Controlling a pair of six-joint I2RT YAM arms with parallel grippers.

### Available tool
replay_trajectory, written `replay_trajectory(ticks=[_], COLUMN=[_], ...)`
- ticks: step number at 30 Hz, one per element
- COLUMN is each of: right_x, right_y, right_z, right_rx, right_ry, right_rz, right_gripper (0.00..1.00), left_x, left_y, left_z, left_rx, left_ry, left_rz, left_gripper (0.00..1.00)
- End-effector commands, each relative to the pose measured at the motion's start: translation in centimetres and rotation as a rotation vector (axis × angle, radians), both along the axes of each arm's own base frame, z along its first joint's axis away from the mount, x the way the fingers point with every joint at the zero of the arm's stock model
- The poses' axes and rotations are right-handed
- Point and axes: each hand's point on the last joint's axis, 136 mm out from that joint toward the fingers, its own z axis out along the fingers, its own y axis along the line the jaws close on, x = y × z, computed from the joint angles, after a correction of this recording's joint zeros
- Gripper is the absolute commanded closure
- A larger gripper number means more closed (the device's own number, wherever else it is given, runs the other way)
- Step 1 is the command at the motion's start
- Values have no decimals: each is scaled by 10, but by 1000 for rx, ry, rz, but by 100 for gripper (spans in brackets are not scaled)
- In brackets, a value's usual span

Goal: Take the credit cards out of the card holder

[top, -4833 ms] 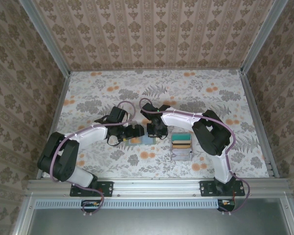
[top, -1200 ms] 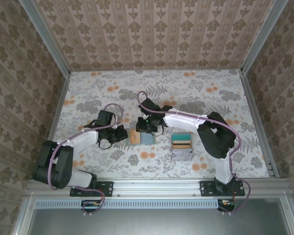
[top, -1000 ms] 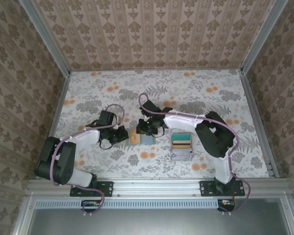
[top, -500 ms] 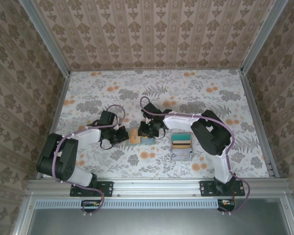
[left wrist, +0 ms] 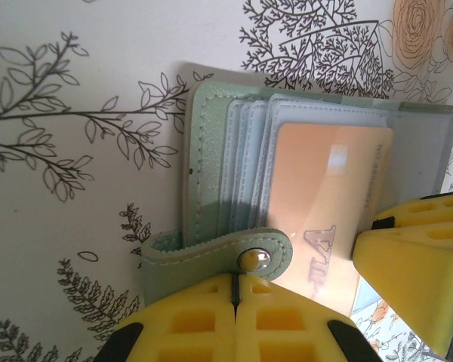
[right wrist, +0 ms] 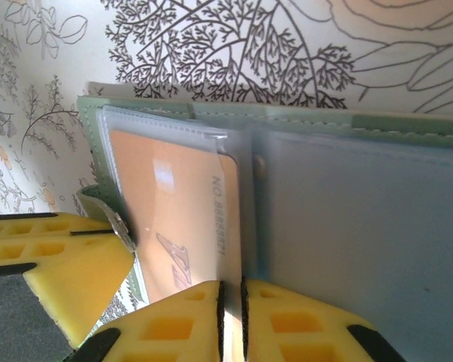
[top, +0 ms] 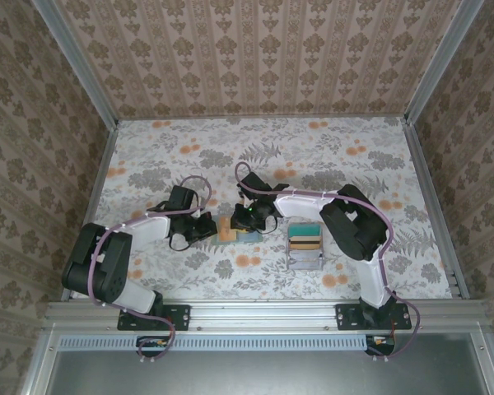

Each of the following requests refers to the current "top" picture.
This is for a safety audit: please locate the aluminium front beam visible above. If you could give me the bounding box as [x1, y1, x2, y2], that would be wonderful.
[43, 300, 491, 332]

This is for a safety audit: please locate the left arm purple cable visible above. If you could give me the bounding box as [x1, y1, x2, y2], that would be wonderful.
[88, 175, 214, 365]

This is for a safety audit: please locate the plain teal card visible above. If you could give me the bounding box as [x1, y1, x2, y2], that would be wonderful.
[288, 223, 323, 238]

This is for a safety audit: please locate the aluminium corner post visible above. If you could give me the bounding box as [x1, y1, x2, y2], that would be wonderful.
[403, 0, 467, 123]
[35, 0, 120, 127]

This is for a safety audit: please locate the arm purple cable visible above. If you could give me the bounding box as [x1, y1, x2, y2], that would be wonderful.
[88, 175, 214, 365]
[234, 161, 421, 363]

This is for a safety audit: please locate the aluminium side rail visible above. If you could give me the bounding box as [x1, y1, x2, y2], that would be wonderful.
[60, 118, 120, 304]
[401, 117, 470, 301]

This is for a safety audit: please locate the clear acrylic card stand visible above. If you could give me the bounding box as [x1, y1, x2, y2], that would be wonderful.
[286, 223, 324, 272]

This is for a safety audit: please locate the light green card holder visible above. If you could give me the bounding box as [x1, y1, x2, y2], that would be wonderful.
[212, 214, 265, 244]

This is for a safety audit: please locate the left gripper thin black cable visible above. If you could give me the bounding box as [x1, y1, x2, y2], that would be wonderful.
[168, 232, 190, 252]

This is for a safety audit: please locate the aluminium frame strut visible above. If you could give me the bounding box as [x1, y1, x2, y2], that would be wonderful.
[471, 331, 494, 395]
[22, 328, 63, 395]

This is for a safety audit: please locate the floral patterned table cover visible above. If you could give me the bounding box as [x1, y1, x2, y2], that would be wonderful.
[72, 117, 454, 301]

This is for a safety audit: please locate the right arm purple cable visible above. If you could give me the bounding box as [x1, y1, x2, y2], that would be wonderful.
[234, 161, 421, 363]

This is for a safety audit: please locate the tan orange card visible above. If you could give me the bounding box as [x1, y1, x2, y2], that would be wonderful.
[217, 216, 237, 244]

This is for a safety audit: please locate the grey sheet metal panel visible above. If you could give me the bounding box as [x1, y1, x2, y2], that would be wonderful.
[49, 349, 485, 395]

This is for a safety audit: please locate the card with black magnetic stripe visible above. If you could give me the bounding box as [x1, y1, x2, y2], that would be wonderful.
[291, 235, 322, 251]

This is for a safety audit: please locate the gripper thin black cable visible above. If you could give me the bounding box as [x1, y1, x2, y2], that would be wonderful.
[253, 216, 277, 235]
[168, 232, 190, 252]

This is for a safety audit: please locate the slotted grey cable duct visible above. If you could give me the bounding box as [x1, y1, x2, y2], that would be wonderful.
[58, 333, 396, 351]

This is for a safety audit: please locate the right gripper thin black cable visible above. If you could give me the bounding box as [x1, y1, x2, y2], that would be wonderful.
[253, 216, 277, 235]

